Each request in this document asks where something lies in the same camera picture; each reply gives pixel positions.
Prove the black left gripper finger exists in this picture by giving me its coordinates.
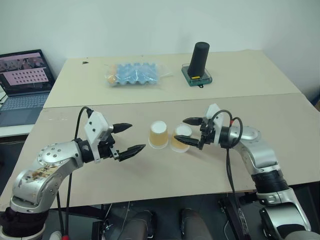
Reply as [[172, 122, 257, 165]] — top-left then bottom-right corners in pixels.
[[117, 144, 147, 163], [112, 122, 133, 134]]

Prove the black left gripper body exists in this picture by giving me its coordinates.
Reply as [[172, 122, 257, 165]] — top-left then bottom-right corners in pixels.
[[97, 134, 121, 161]]

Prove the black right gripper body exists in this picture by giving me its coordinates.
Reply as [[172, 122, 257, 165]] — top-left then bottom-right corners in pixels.
[[198, 120, 217, 151]]

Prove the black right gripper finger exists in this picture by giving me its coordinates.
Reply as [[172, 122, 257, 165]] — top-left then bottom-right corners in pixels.
[[173, 134, 201, 149], [182, 117, 202, 127]]

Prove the yellow paper cup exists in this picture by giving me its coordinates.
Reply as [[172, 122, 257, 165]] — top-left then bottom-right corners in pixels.
[[148, 120, 169, 150], [170, 124, 194, 153]]

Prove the green transparent box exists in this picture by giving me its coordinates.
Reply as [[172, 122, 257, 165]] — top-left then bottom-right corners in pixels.
[[181, 63, 214, 88]]

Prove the blue egg tray in bag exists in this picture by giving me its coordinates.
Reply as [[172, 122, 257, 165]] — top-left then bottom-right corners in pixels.
[[104, 61, 174, 89]]

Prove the black cylinder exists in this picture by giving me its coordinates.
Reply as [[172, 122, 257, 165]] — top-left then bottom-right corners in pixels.
[[187, 41, 211, 79]]

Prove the dark rounded shape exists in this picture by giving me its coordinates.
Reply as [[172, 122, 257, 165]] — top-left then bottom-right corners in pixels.
[[179, 208, 216, 240], [122, 209, 158, 240]]

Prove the white side desk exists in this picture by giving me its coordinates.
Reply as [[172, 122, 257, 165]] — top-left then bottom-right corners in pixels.
[[0, 122, 36, 138]]

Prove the grey open laptop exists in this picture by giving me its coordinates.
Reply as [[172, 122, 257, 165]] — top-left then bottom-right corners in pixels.
[[0, 48, 57, 128]]

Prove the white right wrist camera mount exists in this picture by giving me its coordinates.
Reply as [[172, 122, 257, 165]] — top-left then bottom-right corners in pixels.
[[204, 103, 225, 146]]

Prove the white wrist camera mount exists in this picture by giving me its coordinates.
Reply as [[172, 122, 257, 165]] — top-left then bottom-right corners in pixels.
[[84, 111, 115, 164], [204, 103, 225, 146]]

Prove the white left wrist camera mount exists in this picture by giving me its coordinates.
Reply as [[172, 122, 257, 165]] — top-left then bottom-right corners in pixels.
[[84, 111, 115, 164]]

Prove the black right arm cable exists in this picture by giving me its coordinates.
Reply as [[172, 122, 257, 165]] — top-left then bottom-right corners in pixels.
[[208, 109, 251, 240]]

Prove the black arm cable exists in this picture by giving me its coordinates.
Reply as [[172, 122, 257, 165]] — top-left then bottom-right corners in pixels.
[[208, 109, 251, 240], [56, 106, 92, 240]]

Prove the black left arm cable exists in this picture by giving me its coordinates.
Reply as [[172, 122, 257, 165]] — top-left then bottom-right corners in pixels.
[[56, 106, 92, 240]]

